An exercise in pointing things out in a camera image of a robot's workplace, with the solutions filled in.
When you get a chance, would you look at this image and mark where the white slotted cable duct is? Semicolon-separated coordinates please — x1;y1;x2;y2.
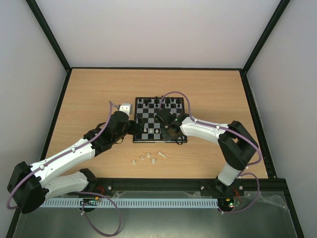
41;198;218;209

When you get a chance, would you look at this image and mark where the black enclosure frame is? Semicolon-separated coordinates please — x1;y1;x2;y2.
241;0;305;238
4;0;72;238

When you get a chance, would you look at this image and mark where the black enclosure frame left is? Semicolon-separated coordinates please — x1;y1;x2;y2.
4;0;72;238

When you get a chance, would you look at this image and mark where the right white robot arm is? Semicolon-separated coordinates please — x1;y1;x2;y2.
155;109;260;194

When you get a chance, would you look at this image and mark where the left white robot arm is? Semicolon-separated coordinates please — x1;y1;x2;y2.
7;111;144;214

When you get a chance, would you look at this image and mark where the purple cable loop front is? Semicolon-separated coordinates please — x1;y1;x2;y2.
74;190;122;236

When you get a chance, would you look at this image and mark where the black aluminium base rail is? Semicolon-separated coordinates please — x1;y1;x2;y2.
69;177;248;198

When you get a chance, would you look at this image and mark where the black enclosure frame right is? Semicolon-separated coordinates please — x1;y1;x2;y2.
241;0;305;238

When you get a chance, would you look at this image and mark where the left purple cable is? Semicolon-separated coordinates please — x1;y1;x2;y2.
6;100;121;209

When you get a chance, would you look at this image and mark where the black and silver chessboard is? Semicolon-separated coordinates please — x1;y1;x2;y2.
133;97;185;143

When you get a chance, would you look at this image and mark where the green circuit board right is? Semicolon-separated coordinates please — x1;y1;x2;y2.
220;197;242;208

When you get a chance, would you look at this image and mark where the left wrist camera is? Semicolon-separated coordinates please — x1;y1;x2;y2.
118;103;133;116

